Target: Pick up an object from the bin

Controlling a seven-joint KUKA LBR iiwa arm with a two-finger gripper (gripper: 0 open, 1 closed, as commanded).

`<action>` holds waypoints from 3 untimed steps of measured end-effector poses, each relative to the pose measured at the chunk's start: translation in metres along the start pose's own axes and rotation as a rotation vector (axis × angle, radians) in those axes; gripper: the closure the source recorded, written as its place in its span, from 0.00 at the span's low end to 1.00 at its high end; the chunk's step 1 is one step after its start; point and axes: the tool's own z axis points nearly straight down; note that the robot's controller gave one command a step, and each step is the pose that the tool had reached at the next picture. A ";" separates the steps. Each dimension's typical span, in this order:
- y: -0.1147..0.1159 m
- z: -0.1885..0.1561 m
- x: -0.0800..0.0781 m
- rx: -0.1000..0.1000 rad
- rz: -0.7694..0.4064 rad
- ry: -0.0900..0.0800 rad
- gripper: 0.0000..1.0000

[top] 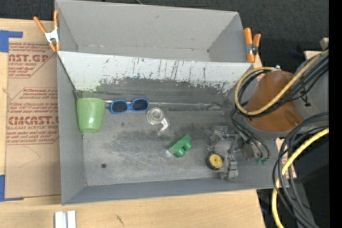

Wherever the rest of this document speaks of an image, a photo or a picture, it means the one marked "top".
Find yellow and black wheel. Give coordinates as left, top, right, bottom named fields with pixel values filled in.
left=205, top=151, right=225, bottom=171

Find green toy block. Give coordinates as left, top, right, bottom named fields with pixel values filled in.
left=166, top=133, right=193, bottom=159

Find brown cardboard board, red print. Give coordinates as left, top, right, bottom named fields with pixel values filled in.
left=0, top=18, right=63, bottom=202

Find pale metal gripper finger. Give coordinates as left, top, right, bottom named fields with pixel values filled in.
left=216, top=154, right=240, bottom=182
left=207, top=125, right=238, bottom=150

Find green plastic cup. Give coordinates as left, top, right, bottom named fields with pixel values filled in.
left=76, top=97, right=106, bottom=133

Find blue sunglasses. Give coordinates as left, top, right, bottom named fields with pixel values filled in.
left=108, top=98, right=150, bottom=115

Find clear glass thing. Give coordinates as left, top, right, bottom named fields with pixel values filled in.
left=145, top=106, right=171, bottom=137

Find grey metal bin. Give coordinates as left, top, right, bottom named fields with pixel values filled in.
left=54, top=0, right=291, bottom=206

